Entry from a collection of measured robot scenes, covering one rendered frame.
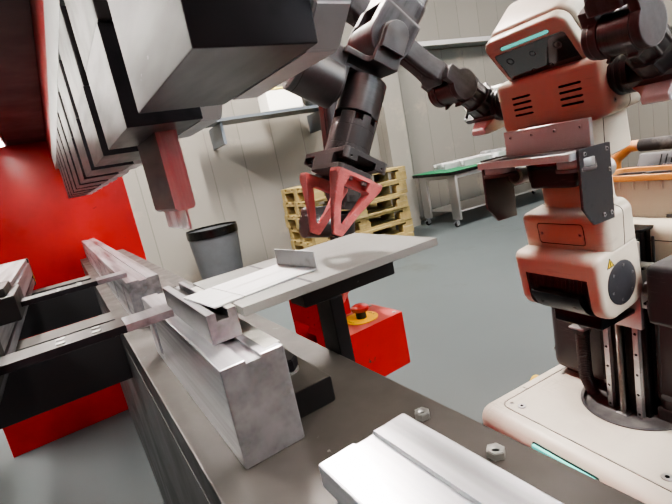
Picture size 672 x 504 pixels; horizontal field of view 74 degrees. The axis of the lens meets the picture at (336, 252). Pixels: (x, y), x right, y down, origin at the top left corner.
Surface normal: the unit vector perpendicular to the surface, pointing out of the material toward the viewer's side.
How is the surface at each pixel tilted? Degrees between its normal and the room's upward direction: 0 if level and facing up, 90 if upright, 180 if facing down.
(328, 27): 135
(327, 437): 0
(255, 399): 90
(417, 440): 0
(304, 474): 0
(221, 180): 90
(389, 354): 90
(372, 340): 90
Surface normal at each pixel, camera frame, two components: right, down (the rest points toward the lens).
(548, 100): -0.84, 0.40
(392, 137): 0.45, 0.10
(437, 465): -0.19, -0.96
